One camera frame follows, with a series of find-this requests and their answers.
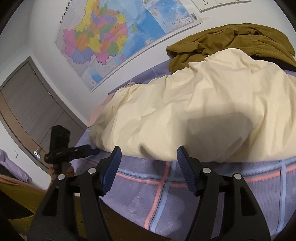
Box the cream yellow jacket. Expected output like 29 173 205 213
90 49 295 163

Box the person's left hand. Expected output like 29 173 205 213
48 162 75 183

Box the grey wooden door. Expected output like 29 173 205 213
1 57 87 171

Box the purple plaid bed sheet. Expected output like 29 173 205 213
70 59 296 240

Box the olive brown garment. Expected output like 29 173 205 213
166 23 295 73

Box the colourful wall map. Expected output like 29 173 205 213
56 1 201 91

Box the white wall socket panel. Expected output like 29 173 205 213
192 0 252 12

